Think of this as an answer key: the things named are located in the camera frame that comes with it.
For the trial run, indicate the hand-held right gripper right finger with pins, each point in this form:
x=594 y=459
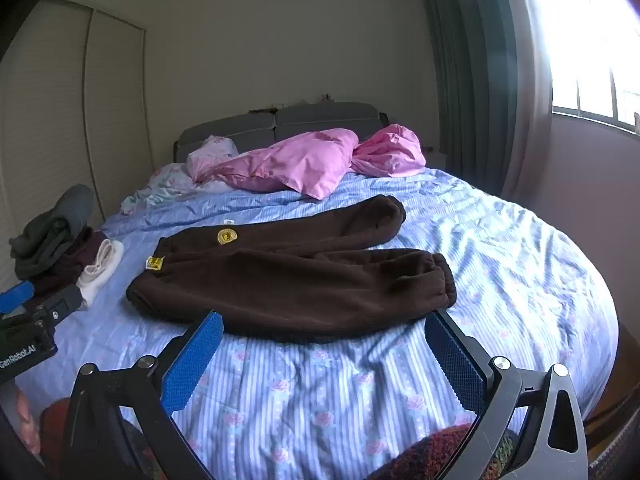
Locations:
x=455 y=365

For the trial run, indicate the grey padded headboard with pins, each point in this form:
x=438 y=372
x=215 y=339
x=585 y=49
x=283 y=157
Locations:
x=310 y=117

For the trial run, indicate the white floral pillow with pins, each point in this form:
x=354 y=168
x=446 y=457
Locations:
x=216 y=147

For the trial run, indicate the white folded cloth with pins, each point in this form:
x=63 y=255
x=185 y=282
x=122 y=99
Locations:
x=102 y=265

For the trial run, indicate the multicoloured knitted garment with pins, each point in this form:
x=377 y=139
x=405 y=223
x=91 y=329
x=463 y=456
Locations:
x=440 y=452

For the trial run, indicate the window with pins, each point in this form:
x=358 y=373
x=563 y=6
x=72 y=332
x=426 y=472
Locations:
x=590 y=50

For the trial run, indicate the dark brown fleece pants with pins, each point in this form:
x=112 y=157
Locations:
x=280 y=280

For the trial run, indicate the pink crumpled pillow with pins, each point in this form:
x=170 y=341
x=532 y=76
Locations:
x=390 y=155

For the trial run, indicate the green curtain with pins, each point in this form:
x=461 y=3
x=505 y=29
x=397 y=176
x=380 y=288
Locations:
x=470 y=60

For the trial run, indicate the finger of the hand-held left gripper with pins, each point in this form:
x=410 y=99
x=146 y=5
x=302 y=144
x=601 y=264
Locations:
x=62 y=302
x=15 y=296

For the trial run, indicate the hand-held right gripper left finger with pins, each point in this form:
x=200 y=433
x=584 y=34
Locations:
x=192 y=367

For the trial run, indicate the bed with white sheet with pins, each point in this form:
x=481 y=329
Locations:
x=500 y=260

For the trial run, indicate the mint floral blanket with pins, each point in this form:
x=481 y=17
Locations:
x=160 y=185

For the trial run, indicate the maroon folded garment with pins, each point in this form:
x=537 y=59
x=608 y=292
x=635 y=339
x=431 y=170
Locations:
x=75 y=260

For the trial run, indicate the grey-green folded garment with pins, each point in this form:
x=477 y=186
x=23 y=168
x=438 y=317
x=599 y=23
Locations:
x=45 y=240

